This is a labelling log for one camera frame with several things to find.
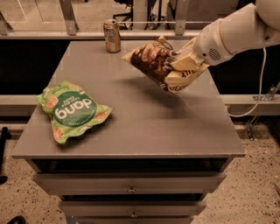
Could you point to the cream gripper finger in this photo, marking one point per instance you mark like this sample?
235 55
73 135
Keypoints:
187 61
187 48

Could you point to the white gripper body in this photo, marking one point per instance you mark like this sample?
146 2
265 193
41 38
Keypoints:
208 44

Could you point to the brown chip bag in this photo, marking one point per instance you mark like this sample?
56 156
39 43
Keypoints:
154 60

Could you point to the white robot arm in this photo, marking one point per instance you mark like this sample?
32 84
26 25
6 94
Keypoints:
254 26

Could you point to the green rice chip bag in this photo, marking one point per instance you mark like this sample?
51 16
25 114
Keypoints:
72 110

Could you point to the black office chair base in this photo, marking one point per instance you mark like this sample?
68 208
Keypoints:
127 17

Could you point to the gold soda can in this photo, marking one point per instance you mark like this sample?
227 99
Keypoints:
112 36

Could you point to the grey drawer cabinet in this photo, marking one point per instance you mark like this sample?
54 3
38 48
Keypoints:
149 131

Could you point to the upper grey drawer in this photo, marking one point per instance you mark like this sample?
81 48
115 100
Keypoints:
129 183

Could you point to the grey drawer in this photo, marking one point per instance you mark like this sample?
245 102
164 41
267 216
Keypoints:
129 183
132 209

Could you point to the lower grey drawer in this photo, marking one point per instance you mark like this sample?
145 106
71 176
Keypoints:
132 209

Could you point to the black stand at left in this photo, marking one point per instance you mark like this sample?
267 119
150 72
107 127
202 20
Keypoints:
4 135

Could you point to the metal railing frame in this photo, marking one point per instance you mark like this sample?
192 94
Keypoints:
83 19

